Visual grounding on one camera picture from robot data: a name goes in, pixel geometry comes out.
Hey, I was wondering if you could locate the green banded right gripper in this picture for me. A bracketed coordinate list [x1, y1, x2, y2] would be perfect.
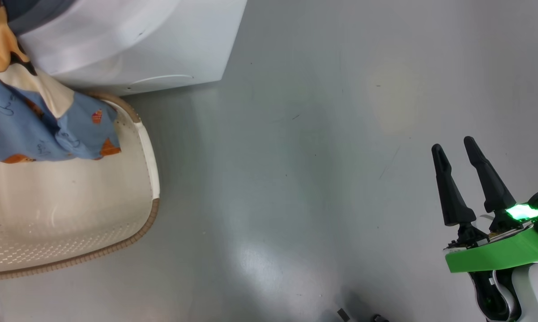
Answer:
[431, 136, 538, 274]

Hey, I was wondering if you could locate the blue garment with cream patch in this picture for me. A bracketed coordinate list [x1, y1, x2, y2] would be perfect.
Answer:
[0, 0, 122, 164]

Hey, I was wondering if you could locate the white washing machine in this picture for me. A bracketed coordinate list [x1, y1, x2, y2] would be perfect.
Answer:
[17, 0, 248, 97]

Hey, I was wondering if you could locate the cream perforated laundry basket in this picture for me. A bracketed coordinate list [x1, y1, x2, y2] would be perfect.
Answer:
[0, 92, 161, 280]

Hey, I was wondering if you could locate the grey rubber door gasket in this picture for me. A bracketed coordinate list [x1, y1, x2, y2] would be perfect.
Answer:
[2, 0, 75, 37]

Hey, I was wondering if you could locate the white drain filter cover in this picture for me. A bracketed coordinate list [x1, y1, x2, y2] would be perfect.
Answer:
[127, 74, 194, 89]

